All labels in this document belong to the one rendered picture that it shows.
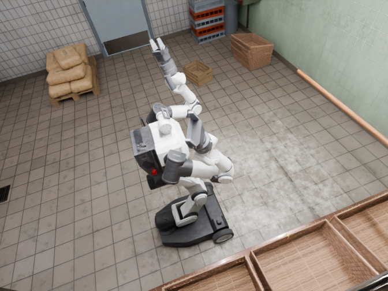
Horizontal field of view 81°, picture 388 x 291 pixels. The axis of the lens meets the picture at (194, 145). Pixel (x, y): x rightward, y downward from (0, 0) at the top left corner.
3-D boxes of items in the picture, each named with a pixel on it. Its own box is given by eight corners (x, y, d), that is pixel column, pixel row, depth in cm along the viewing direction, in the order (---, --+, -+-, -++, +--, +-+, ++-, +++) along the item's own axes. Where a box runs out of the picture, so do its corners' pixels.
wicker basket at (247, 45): (249, 63, 372) (250, 47, 351) (230, 49, 406) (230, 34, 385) (273, 53, 382) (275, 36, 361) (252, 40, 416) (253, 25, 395)
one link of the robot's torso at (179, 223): (178, 228, 210) (175, 223, 200) (172, 209, 223) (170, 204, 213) (198, 221, 213) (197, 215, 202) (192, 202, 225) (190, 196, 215)
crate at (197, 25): (224, 22, 454) (223, 14, 443) (195, 29, 448) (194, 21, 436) (216, 15, 479) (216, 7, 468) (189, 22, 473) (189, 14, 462)
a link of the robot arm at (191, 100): (191, 88, 146) (205, 105, 161) (183, 84, 153) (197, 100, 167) (181, 101, 146) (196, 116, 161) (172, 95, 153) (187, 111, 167)
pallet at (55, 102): (100, 93, 402) (96, 86, 391) (54, 107, 392) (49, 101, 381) (96, 62, 478) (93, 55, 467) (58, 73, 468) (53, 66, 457)
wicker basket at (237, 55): (246, 73, 387) (247, 58, 366) (229, 58, 422) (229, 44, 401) (270, 63, 396) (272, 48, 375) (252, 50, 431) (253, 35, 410)
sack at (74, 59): (84, 63, 386) (79, 55, 375) (63, 71, 375) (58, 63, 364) (75, 51, 423) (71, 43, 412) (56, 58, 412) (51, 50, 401)
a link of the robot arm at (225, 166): (223, 163, 108) (239, 178, 121) (222, 145, 113) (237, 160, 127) (204, 169, 112) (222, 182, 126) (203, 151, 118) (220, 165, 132)
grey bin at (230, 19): (241, 31, 484) (242, 2, 442) (224, 36, 480) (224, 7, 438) (233, 24, 508) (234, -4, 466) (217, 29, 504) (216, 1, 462)
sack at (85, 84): (93, 89, 388) (89, 82, 377) (73, 95, 385) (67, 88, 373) (93, 70, 426) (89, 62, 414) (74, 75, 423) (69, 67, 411)
